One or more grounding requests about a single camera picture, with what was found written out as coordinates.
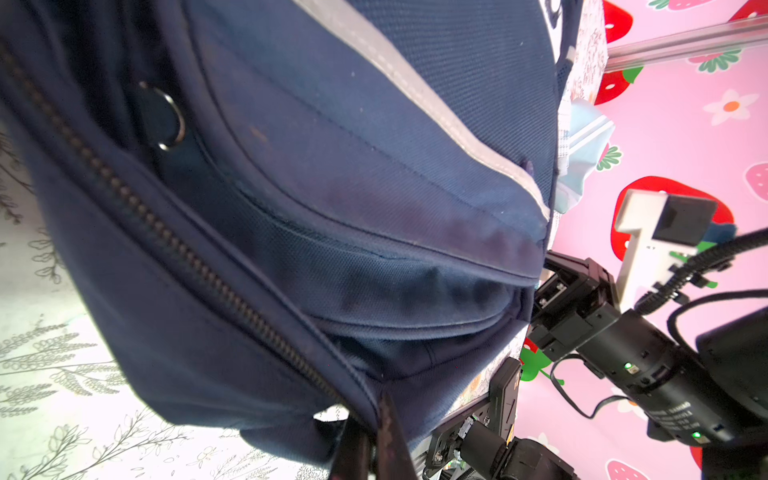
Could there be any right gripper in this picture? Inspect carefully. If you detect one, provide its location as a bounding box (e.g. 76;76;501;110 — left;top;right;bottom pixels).
528;252;744;444

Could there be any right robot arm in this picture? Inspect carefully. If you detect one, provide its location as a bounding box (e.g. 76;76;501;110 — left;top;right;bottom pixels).
528;229;767;479

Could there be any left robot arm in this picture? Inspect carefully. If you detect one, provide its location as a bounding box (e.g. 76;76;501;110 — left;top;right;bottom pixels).
328;358;577;479

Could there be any navy blue student backpack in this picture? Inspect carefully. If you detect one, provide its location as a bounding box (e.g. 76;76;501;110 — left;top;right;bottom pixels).
1;1;582;466

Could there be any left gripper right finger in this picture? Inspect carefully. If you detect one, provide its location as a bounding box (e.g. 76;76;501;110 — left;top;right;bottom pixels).
376;392;417;480

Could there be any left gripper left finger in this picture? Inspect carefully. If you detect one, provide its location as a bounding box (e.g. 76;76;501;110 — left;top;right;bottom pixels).
328;418;371;480

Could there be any light blue cloth pouch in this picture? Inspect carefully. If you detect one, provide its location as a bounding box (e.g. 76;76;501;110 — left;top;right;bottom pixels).
554;99;616;214

